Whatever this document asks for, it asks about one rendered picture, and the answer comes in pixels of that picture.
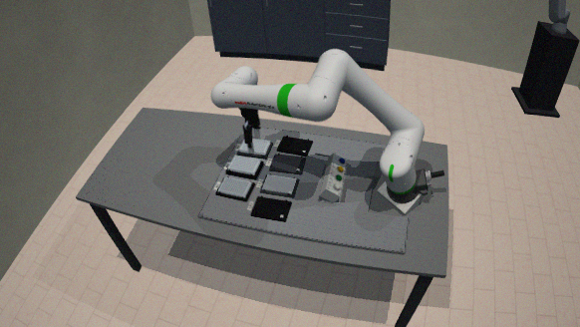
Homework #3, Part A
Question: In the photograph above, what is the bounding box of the white button panel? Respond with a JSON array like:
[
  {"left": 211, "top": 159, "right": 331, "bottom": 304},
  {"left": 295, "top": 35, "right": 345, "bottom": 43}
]
[{"left": 315, "top": 152, "right": 348, "bottom": 204}]

